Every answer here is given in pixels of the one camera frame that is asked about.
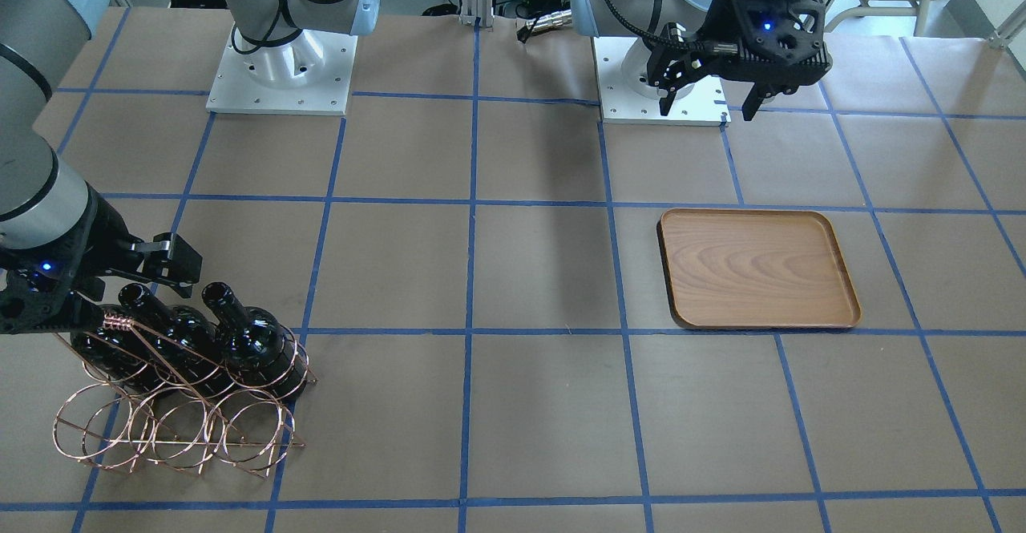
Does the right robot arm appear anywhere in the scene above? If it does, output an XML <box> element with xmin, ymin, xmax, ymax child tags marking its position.
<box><xmin>1</xmin><ymin>0</ymin><xmax>202</xmax><ymax>333</ymax></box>

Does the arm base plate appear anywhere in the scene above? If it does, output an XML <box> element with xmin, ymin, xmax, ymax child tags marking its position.
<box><xmin>592</xmin><ymin>36</ymin><xmax>732</xmax><ymax>127</ymax></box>
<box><xmin>206</xmin><ymin>31</ymin><xmax>358</xmax><ymax>116</ymax></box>

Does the dark wine bottle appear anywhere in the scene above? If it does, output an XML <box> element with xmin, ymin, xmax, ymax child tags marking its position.
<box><xmin>71</xmin><ymin>326</ymin><xmax>168</xmax><ymax>394</ymax></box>
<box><xmin>201</xmin><ymin>281</ymin><xmax>308</xmax><ymax>402</ymax></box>
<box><xmin>118</xmin><ymin>282</ymin><xmax>236</xmax><ymax>399</ymax></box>

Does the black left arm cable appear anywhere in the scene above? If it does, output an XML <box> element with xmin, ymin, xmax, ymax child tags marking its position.
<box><xmin>581</xmin><ymin>0</ymin><xmax>738</xmax><ymax>58</ymax></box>

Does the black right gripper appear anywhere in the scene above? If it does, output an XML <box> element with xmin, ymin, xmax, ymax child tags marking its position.
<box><xmin>1</xmin><ymin>192</ymin><xmax>203</xmax><ymax>333</ymax></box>

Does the copper wire bottle basket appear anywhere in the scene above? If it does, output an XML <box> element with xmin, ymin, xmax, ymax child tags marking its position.
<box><xmin>51</xmin><ymin>354</ymin><xmax>307</xmax><ymax>478</ymax></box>

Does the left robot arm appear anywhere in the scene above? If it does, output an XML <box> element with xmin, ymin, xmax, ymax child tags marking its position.
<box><xmin>571</xmin><ymin>0</ymin><xmax>832</xmax><ymax>125</ymax></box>

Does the wooden tray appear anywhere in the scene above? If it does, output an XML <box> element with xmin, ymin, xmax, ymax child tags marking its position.
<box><xmin>657</xmin><ymin>208</ymin><xmax>862</xmax><ymax>329</ymax></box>

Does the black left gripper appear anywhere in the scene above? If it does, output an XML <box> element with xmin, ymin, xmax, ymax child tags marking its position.
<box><xmin>646</xmin><ymin>0</ymin><xmax>833</xmax><ymax>123</ymax></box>

